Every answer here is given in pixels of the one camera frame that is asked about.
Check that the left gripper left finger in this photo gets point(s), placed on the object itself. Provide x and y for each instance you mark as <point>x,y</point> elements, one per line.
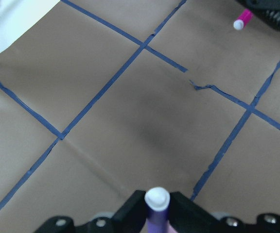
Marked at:
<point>131,216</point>

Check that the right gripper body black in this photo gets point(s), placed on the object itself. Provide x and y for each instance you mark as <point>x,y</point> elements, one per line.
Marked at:
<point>267,11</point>

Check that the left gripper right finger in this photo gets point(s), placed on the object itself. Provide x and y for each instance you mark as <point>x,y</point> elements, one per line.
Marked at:
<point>187,217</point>

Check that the purple pen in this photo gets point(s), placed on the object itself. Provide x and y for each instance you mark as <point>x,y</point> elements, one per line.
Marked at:
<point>157,200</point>

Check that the pink pen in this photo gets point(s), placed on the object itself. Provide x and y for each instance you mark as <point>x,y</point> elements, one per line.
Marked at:
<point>243,19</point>

